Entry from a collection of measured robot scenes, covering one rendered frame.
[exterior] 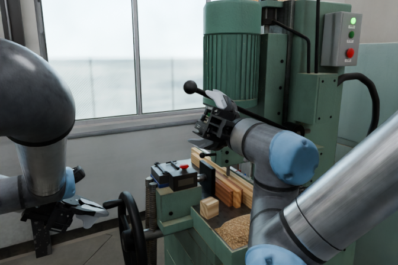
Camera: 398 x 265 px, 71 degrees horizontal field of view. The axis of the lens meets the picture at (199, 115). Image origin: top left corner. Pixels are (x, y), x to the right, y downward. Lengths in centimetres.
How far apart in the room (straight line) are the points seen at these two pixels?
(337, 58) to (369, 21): 238
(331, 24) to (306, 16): 9
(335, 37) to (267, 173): 60
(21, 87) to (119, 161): 191
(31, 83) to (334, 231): 37
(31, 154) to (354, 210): 43
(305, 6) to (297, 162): 60
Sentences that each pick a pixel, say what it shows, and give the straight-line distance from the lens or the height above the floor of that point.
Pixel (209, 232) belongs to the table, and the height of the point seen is 89.
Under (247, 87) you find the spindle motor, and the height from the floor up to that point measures 126.
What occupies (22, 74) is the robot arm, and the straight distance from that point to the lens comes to 35.
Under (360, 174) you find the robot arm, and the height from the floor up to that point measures 123.
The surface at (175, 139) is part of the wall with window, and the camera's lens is 233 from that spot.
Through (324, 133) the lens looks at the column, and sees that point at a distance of 107.
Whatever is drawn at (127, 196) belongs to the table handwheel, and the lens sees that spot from 87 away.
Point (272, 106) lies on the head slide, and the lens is 93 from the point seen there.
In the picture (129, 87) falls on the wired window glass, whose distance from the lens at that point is 220.
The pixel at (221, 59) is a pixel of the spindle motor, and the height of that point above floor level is 134.
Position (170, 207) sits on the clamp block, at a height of 91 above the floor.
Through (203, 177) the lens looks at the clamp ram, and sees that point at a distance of 95.
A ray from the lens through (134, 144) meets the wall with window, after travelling 222.
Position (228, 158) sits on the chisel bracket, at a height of 103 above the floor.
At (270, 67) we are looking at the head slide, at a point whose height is 132.
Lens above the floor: 135
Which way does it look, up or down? 12 degrees down
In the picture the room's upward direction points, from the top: straight up
